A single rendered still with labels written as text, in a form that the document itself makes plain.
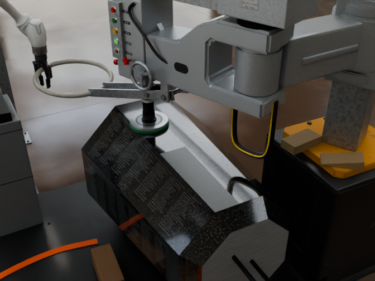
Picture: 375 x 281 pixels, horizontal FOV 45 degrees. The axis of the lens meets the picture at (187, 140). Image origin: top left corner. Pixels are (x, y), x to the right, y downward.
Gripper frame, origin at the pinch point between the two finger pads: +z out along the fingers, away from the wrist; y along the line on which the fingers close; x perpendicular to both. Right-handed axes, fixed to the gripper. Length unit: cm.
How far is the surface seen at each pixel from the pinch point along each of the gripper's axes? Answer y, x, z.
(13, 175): 10, -50, 37
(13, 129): 11.9, -44.4, 6.8
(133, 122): 79, -23, -7
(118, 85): 59, -4, -15
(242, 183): 150, -48, -9
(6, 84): -69, 33, 35
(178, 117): 98, -4, -4
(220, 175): 139, -47, -8
